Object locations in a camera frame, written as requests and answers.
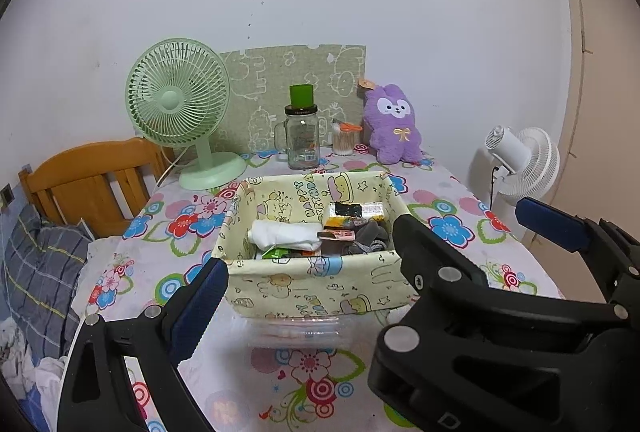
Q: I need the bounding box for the white cloth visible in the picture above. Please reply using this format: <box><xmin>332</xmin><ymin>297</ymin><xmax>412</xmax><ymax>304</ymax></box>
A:
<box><xmin>32</xmin><ymin>356</ymin><xmax>68</xmax><ymax>408</ymax></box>
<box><xmin>250</xmin><ymin>219</ymin><xmax>323</xmax><ymax>254</ymax></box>

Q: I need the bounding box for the purple plush bunny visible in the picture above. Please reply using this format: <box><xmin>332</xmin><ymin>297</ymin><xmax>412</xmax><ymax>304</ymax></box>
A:
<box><xmin>359</xmin><ymin>78</ymin><xmax>425</xmax><ymax>165</ymax></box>

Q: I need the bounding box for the green plastic cup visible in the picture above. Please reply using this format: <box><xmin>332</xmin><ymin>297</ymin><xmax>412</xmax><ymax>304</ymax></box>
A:
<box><xmin>289</xmin><ymin>83</ymin><xmax>315</xmax><ymax>108</ymax></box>

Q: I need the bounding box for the white bed sheet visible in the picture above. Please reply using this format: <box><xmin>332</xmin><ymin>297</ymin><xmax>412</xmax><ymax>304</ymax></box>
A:
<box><xmin>87</xmin><ymin>234</ymin><xmax>133</xmax><ymax>273</ymax></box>

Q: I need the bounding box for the green desk fan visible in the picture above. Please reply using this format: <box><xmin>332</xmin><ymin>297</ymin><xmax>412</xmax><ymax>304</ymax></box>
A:
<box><xmin>125</xmin><ymin>38</ymin><xmax>247</xmax><ymax>191</ymax></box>

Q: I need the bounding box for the wooden headboard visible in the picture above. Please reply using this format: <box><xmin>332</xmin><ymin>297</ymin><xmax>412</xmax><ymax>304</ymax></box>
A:
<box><xmin>19</xmin><ymin>137</ymin><xmax>176</xmax><ymax>238</ymax></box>

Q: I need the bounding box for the grey sock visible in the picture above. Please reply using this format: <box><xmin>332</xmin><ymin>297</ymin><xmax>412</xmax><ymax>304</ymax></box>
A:
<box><xmin>342</xmin><ymin>219</ymin><xmax>393</xmax><ymax>258</ymax></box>

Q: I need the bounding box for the white crumpled cloth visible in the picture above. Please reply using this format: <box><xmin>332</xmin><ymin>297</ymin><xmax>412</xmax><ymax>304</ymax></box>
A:
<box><xmin>32</xmin><ymin>356</ymin><xmax>68</xmax><ymax>408</ymax></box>

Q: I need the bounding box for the white fan cable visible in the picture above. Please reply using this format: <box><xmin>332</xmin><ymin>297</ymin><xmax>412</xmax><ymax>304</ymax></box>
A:
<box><xmin>152</xmin><ymin>147</ymin><xmax>188</xmax><ymax>188</ymax></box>

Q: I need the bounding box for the pink printed packet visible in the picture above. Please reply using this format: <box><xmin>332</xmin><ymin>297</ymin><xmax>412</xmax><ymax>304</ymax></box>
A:
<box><xmin>319</xmin><ymin>228</ymin><xmax>357</xmax><ymax>243</ymax></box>

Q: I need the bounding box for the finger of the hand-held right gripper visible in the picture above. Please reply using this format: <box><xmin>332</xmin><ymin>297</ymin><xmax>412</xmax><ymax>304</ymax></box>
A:
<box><xmin>366</xmin><ymin>213</ymin><xmax>640</xmax><ymax>432</ymax></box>
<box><xmin>515</xmin><ymin>196</ymin><xmax>640</xmax><ymax>313</ymax></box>

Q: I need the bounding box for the colourful flat packet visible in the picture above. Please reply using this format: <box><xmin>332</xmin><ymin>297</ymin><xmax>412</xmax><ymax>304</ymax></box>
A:
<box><xmin>256</xmin><ymin>244</ymin><xmax>323</xmax><ymax>261</ymax></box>

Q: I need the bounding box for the white standing fan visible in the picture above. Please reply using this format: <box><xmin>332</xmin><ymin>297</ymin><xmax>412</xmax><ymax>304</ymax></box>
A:
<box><xmin>467</xmin><ymin>126</ymin><xmax>561</xmax><ymax>213</ymax></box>

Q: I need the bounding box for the blue plaid pillow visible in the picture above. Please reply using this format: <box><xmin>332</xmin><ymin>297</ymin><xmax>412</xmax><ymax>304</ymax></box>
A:
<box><xmin>0</xmin><ymin>202</ymin><xmax>93</xmax><ymax>358</ymax></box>

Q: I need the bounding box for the cotton swab container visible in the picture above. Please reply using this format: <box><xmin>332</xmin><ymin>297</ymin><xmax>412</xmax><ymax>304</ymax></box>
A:
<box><xmin>331</xmin><ymin>119</ymin><xmax>362</xmax><ymax>157</ymax></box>

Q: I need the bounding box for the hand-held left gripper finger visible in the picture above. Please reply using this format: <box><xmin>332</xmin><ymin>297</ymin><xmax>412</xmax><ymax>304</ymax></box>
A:
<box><xmin>56</xmin><ymin>256</ymin><xmax>230</xmax><ymax>432</ymax></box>

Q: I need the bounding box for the yellow cartoon fabric basket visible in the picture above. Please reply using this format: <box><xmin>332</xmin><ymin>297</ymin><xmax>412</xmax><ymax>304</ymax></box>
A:
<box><xmin>212</xmin><ymin>172</ymin><xmax>421</xmax><ymax>318</ymax></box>

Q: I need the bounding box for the glass jar mug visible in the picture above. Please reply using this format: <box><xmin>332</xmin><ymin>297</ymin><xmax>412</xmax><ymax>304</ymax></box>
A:
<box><xmin>272</xmin><ymin>104</ymin><xmax>321</xmax><ymax>170</ymax></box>

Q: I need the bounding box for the beige door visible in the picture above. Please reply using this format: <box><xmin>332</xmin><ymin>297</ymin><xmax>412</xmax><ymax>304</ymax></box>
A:
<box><xmin>520</xmin><ymin>0</ymin><xmax>640</xmax><ymax>303</ymax></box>

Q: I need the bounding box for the green patterned board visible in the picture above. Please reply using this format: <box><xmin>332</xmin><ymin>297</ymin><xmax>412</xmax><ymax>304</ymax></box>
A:
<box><xmin>219</xmin><ymin>43</ymin><xmax>367</xmax><ymax>155</ymax></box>

